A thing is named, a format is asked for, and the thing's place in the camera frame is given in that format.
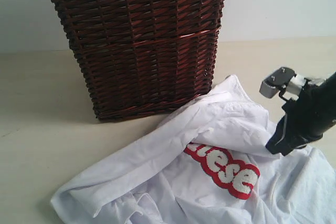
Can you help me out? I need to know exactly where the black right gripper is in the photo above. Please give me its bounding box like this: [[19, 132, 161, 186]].
[[265, 87, 335, 156]]

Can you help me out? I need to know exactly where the white t-shirt red lettering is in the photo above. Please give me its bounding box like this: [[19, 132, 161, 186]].
[[50, 75, 335, 223]]

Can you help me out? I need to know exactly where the dark brown wicker basket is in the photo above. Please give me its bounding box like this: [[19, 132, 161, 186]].
[[51, 0, 224, 121]]

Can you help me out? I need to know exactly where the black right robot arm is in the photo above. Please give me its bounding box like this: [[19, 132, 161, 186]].
[[266, 74, 335, 156]]

